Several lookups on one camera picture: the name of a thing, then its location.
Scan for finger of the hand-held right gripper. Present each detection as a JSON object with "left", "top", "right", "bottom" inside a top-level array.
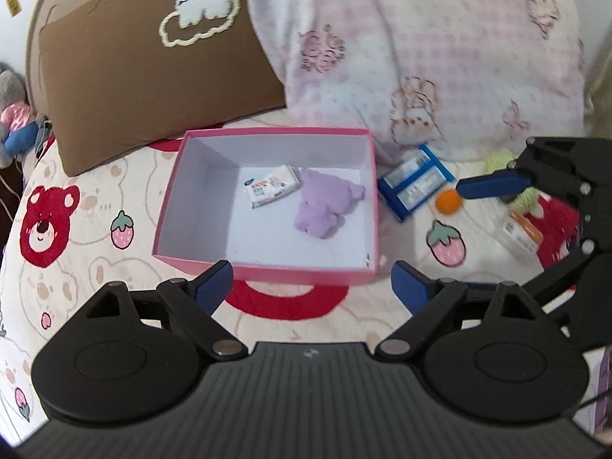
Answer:
[
  {"left": 525, "top": 238, "right": 599, "bottom": 306},
  {"left": 456, "top": 136, "right": 612, "bottom": 202}
]

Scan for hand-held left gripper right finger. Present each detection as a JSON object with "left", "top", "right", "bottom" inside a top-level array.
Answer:
[{"left": 375, "top": 260, "right": 546, "bottom": 361}]

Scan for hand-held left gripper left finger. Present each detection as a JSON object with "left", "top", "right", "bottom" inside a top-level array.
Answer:
[{"left": 86, "top": 259, "right": 249, "bottom": 360}]

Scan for green yarn ball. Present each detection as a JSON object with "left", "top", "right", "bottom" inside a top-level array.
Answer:
[{"left": 485, "top": 150, "right": 543, "bottom": 213}]

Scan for orange makeup sponge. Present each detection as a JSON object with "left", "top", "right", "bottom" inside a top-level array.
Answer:
[{"left": 435, "top": 189, "right": 462, "bottom": 212}]

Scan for clear box with orange label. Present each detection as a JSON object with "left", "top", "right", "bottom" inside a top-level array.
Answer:
[{"left": 501, "top": 210, "right": 545, "bottom": 256}]

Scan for pink cardboard box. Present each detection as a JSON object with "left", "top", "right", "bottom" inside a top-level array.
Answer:
[{"left": 152, "top": 127, "right": 379, "bottom": 288}]

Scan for blue wipes packet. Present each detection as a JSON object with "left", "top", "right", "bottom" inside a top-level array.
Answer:
[{"left": 378, "top": 145, "right": 455, "bottom": 222}]

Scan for white tissue pack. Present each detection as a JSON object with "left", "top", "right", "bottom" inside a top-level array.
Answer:
[{"left": 245, "top": 165, "right": 303, "bottom": 210}]

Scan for purple plush bear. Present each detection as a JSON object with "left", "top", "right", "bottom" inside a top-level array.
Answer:
[{"left": 293, "top": 168, "right": 366, "bottom": 240}]

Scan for red bear printed blanket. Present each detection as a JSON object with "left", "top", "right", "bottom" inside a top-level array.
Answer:
[{"left": 0, "top": 105, "right": 612, "bottom": 450}]

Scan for gold satin curtain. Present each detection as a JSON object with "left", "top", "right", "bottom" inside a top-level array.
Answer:
[{"left": 583, "top": 43, "right": 612, "bottom": 139}]

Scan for pink checked pillow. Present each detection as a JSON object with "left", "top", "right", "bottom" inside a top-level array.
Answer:
[{"left": 236, "top": 0, "right": 586, "bottom": 161}]

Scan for brown pillow with cloud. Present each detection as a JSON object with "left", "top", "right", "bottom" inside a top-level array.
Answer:
[{"left": 38, "top": 0, "right": 288, "bottom": 177}]

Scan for grey plush toy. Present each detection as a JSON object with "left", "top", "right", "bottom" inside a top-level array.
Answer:
[{"left": 0, "top": 63, "right": 41, "bottom": 168}]

